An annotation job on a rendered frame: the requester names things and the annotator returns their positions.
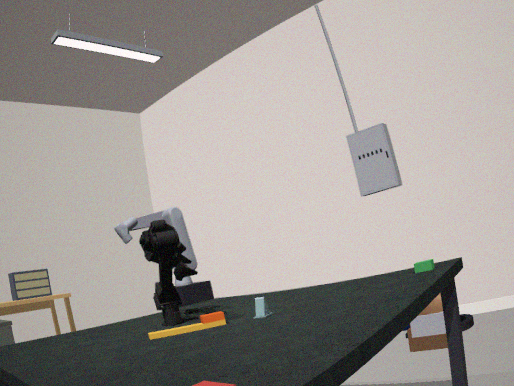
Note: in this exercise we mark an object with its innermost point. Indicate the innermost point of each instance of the red block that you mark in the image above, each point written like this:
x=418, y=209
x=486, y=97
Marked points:
x=206, y=383

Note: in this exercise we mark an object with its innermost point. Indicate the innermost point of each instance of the green rectangular block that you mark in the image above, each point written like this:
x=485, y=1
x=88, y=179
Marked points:
x=423, y=266

